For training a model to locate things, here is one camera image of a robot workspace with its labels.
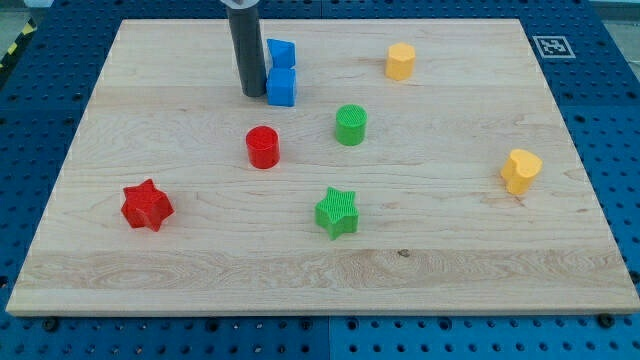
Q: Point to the light wooden board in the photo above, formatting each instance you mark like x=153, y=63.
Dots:
x=424, y=169

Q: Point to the green star block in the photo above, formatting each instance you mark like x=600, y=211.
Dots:
x=337, y=213

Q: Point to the green cylinder block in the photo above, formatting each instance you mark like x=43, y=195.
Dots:
x=351, y=121

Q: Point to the red cylinder block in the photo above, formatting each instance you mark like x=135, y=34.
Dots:
x=262, y=144

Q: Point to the blue cube block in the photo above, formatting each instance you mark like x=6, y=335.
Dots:
x=281, y=87

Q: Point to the blue triangular block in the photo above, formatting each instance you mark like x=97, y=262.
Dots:
x=283, y=53

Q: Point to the yellow hexagon block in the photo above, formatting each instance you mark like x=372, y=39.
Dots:
x=400, y=61

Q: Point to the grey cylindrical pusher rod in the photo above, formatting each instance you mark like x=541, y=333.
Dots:
x=247, y=41

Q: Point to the red star block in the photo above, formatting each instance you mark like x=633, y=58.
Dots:
x=145, y=206

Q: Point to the yellow heart block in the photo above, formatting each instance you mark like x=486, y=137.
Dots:
x=520, y=170

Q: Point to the white fiducial marker tag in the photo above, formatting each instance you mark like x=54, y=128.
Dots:
x=553, y=47

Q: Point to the silver rod mount collar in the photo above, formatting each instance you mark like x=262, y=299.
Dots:
x=240, y=4

